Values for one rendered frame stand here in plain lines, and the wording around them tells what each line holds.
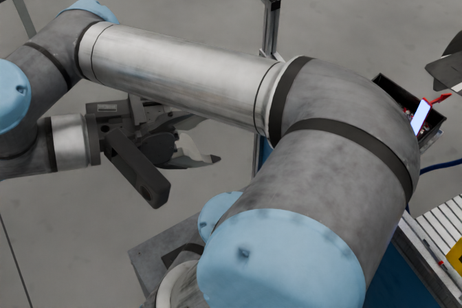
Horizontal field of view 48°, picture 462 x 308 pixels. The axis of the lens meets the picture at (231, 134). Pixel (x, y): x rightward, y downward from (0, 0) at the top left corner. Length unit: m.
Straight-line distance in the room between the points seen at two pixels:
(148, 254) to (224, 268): 0.68
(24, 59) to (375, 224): 0.43
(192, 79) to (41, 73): 0.19
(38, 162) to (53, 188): 1.67
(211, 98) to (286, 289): 0.23
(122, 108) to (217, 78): 0.27
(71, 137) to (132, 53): 0.17
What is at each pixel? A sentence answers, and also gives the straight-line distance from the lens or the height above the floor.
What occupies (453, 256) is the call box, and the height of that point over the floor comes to 1.01.
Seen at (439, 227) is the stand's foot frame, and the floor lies 0.08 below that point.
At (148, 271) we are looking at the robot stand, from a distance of 1.03.
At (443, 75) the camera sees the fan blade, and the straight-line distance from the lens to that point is 1.17.
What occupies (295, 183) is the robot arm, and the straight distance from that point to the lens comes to 0.37.
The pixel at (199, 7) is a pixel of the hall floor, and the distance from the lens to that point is 3.01.
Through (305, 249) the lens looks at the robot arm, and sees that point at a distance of 0.35.
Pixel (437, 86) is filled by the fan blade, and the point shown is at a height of 0.93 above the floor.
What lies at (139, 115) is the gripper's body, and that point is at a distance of 0.72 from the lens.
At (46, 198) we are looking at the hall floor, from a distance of 2.36.
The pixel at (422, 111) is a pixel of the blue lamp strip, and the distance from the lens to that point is 1.06.
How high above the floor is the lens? 1.95
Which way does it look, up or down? 54 degrees down
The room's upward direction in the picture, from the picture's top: straight up
